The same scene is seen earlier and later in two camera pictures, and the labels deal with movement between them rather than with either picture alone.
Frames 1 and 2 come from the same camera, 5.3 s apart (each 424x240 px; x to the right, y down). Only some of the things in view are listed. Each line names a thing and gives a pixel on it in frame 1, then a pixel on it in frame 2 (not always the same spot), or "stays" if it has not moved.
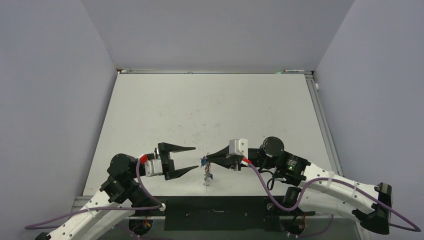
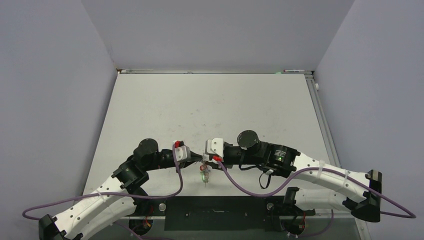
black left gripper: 168,168 -> 193,157
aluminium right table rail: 328,140 stays
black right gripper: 223,157 stays
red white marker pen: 294,71 stays
